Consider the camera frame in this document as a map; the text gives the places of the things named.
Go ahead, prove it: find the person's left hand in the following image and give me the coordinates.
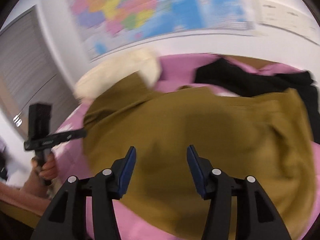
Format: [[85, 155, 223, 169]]
[[31, 152, 58, 180]]

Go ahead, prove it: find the mustard brown jacket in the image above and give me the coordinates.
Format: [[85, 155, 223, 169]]
[[83, 74, 316, 239]]

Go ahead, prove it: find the white wall switch panel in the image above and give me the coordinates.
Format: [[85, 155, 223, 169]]
[[253, 0, 319, 44]]

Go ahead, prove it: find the black garment on bed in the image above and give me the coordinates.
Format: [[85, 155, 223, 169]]
[[194, 58, 319, 123]]

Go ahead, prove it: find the cream pillow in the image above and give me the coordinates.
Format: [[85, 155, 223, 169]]
[[73, 48, 162, 101]]

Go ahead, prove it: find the left forearm peach sleeve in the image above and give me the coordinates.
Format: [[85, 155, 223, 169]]
[[1, 171, 50, 216]]

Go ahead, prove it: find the grey wooden door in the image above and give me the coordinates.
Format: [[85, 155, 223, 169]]
[[1, 7, 78, 139]]

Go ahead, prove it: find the colourful wall map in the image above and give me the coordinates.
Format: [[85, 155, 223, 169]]
[[66, 0, 255, 60]]

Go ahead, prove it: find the black coat on hook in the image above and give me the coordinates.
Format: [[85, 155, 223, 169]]
[[0, 152, 8, 181]]

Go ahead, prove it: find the pink bed sheet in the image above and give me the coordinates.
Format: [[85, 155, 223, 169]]
[[53, 54, 319, 239]]

